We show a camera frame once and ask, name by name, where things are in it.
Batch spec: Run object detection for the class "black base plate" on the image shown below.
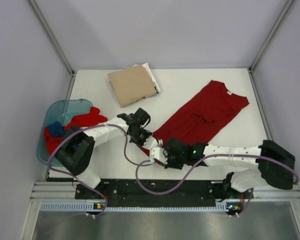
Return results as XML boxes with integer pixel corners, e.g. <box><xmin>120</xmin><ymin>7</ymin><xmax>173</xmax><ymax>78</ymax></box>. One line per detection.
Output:
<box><xmin>74</xmin><ymin>178</ymin><xmax>255</xmax><ymax>207</ymax></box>

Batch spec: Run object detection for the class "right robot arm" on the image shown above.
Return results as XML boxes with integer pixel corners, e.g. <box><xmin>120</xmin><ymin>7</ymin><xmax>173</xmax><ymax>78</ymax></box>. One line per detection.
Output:
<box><xmin>159</xmin><ymin>138</ymin><xmax>296</xmax><ymax>198</ymax></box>

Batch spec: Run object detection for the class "right aluminium frame post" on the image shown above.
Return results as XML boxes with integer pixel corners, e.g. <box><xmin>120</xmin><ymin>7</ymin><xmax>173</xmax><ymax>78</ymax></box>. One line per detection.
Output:
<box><xmin>248</xmin><ymin>0</ymin><xmax>297</xmax><ymax>73</ymax></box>

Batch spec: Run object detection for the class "teal plastic basket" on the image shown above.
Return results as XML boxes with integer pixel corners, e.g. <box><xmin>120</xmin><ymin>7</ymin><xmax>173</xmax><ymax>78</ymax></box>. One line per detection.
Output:
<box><xmin>36</xmin><ymin>99</ymin><xmax>93</xmax><ymax>165</ymax></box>

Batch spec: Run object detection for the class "left aluminium frame post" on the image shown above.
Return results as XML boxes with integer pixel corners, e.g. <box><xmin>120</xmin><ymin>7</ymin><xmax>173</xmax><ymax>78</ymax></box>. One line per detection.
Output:
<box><xmin>26</xmin><ymin>0</ymin><xmax>75</xmax><ymax>76</ymax></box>

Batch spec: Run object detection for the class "bright red t shirt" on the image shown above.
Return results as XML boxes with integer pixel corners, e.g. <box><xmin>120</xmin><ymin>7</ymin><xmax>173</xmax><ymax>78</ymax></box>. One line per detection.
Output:
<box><xmin>43</xmin><ymin>106</ymin><xmax>108</xmax><ymax>155</ymax></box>

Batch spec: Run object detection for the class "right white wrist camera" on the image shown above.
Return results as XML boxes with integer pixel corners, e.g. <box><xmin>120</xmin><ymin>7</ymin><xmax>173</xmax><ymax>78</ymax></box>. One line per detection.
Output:
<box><xmin>149</xmin><ymin>147</ymin><xmax>167</xmax><ymax>165</ymax></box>

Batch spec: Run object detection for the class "front aluminium rail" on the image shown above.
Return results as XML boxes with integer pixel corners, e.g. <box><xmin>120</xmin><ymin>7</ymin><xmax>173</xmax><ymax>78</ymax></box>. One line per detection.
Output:
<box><xmin>30</xmin><ymin>182</ymin><xmax>300</xmax><ymax>202</ymax></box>

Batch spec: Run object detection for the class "dark red t shirt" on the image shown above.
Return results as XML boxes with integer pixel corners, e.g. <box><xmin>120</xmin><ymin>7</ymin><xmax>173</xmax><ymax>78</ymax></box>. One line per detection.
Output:
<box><xmin>139</xmin><ymin>79</ymin><xmax>250</xmax><ymax>166</ymax></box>

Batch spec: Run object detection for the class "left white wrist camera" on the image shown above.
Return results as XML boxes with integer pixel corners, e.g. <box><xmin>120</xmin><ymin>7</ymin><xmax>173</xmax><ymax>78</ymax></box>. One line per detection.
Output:
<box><xmin>142</xmin><ymin>135</ymin><xmax>163</xmax><ymax>151</ymax></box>

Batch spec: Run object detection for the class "grey slotted cable duct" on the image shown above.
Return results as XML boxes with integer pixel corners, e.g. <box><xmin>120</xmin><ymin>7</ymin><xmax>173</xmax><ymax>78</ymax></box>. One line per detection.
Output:
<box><xmin>40</xmin><ymin>201</ymin><xmax>241</xmax><ymax>213</ymax></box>

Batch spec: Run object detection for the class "folded beige t shirt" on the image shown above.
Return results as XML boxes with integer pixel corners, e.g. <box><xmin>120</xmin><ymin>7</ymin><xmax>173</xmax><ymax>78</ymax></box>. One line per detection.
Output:
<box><xmin>108</xmin><ymin>64</ymin><xmax>157</xmax><ymax>107</ymax></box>

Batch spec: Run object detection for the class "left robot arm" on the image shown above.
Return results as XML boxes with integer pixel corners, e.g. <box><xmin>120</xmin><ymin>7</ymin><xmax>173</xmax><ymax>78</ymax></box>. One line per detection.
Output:
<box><xmin>54</xmin><ymin>108</ymin><xmax>159</xmax><ymax>199</ymax></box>

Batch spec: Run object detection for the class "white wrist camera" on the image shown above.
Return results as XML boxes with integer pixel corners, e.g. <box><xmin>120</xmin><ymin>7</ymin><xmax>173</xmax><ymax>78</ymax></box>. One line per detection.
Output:
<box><xmin>149</xmin><ymin>147</ymin><xmax>167</xmax><ymax>165</ymax></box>
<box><xmin>142</xmin><ymin>135</ymin><xmax>163</xmax><ymax>151</ymax></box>

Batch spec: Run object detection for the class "aluminium frame post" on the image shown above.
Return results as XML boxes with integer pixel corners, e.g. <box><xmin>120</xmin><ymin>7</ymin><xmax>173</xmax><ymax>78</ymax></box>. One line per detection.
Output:
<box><xmin>26</xmin><ymin>0</ymin><xmax>75</xmax><ymax>76</ymax></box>
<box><xmin>248</xmin><ymin>0</ymin><xmax>297</xmax><ymax>73</ymax></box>

